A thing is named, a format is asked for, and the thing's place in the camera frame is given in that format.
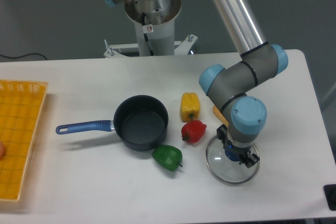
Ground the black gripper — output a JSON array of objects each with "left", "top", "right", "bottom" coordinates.
[{"left": 216, "top": 125, "right": 260, "bottom": 168}]

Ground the glass pot lid blue knob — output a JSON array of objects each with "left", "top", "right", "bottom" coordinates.
[{"left": 205, "top": 136, "right": 260, "bottom": 185}]

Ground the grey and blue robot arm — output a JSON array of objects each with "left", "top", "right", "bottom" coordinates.
[{"left": 104, "top": 0, "right": 288, "bottom": 167}]

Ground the toasted bread slice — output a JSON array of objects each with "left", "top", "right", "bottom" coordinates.
[{"left": 212, "top": 105, "right": 229, "bottom": 127}]

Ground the red bell pepper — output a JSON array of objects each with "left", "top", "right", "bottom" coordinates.
[{"left": 181, "top": 120, "right": 207, "bottom": 143}]

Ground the green bell pepper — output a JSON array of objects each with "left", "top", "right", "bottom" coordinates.
[{"left": 152, "top": 145, "right": 183, "bottom": 172}]

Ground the yellow bell pepper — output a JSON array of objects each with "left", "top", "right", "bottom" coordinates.
[{"left": 180, "top": 92, "right": 201, "bottom": 122}]

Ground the black device at table edge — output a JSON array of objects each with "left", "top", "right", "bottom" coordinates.
[{"left": 323, "top": 184, "right": 336, "bottom": 211}]

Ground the yellow woven basket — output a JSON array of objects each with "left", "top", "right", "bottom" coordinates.
[{"left": 1, "top": 80, "right": 48, "bottom": 202}]

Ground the orange object in basket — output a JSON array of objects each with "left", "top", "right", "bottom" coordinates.
[{"left": 0, "top": 141, "right": 6, "bottom": 159}]

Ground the dark saucepan with blue handle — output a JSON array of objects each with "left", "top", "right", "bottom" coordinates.
[{"left": 56, "top": 95, "right": 169, "bottom": 152}]

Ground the black cable on floor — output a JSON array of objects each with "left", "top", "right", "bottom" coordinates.
[{"left": 0, "top": 52, "right": 48, "bottom": 60}]

